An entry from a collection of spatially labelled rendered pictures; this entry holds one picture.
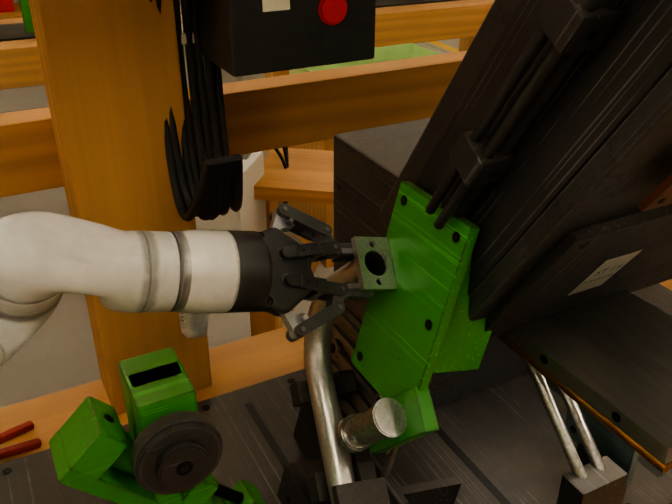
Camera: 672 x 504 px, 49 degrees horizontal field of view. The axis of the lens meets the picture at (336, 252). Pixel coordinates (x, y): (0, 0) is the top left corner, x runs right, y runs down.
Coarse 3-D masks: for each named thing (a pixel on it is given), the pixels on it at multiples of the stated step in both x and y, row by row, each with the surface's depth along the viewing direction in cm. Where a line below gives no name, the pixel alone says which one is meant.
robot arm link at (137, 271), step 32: (0, 224) 54; (32, 224) 55; (64, 224) 57; (96, 224) 60; (0, 256) 53; (32, 256) 54; (64, 256) 56; (96, 256) 58; (128, 256) 59; (160, 256) 61; (0, 288) 54; (32, 288) 54; (64, 288) 55; (96, 288) 57; (128, 288) 59; (160, 288) 61
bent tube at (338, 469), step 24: (360, 240) 72; (384, 240) 74; (360, 264) 71; (384, 264) 74; (360, 288) 71; (384, 288) 72; (312, 312) 80; (312, 336) 81; (312, 360) 81; (312, 384) 80; (312, 408) 80; (336, 408) 79; (336, 432) 78; (336, 456) 77; (336, 480) 76
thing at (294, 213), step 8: (280, 208) 71; (288, 208) 71; (280, 216) 71; (288, 216) 71; (296, 216) 72; (304, 216) 72; (296, 224) 72; (304, 224) 72; (312, 224) 72; (320, 224) 73; (296, 232) 73; (304, 232) 74; (312, 232) 74; (320, 232) 72; (328, 232) 73; (312, 240) 74
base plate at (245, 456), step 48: (288, 384) 103; (528, 384) 103; (240, 432) 95; (288, 432) 95; (480, 432) 95; (528, 432) 95; (0, 480) 88; (48, 480) 88; (432, 480) 88; (480, 480) 88; (528, 480) 88
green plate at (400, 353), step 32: (416, 192) 70; (416, 224) 70; (448, 224) 66; (416, 256) 70; (448, 256) 66; (416, 288) 70; (448, 288) 66; (384, 320) 75; (416, 320) 70; (448, 320) 67; (480, 320) 71; (384, 352) 74; (416, 352) 70; (448, 352) 71; (480, 352) 73; (384, 384) 74; (416, 384) 70
